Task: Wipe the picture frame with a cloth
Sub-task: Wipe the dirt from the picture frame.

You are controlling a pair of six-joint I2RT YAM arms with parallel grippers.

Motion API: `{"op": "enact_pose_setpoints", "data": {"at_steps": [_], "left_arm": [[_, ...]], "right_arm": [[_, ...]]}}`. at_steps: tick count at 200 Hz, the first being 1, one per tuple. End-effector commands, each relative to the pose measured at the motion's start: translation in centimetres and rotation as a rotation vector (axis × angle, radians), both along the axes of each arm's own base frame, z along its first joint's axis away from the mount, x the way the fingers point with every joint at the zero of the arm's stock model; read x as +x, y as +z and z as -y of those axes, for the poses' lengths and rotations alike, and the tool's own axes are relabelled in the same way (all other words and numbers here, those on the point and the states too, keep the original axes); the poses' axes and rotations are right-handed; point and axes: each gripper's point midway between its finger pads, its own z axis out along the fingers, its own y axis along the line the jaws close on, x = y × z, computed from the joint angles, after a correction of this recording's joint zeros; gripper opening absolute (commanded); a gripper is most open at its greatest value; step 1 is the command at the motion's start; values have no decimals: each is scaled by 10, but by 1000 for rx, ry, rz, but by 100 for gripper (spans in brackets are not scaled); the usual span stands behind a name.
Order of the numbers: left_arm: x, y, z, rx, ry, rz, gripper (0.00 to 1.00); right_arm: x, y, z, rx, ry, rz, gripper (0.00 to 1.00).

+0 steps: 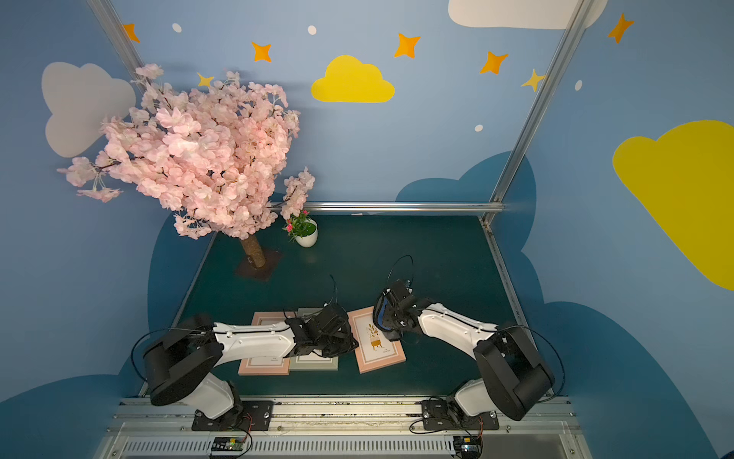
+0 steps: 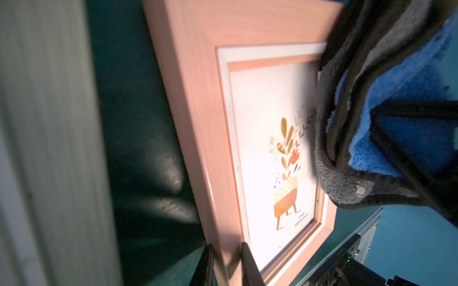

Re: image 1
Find blue black-edged cloth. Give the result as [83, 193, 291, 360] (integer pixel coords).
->
[372, 289, 401, 342]

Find grey-green picture frame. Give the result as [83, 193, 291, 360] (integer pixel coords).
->
[289, 308, 339, 372]

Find pink picture frame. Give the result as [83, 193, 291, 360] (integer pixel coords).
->
[237, 311, 292, 377]
[348, 307, 406, 374]

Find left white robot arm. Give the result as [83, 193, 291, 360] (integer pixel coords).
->
[143, 303, 359, 430]

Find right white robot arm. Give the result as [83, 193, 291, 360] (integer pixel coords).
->
[373, 281, 555, 421]

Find white pot with plant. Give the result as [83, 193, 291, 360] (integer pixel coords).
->
[284, 210, 318, 248]

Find pink blossom artificial tree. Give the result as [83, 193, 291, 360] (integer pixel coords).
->
[56, 62, 317, 282]

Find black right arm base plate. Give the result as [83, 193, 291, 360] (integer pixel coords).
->
[421, 397, 500, 432]

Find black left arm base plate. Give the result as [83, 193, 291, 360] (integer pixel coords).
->
[191, 400, 274, 432]

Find aluminium mounting rail front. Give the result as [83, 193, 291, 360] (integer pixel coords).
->
[95, 396, 592, 458]

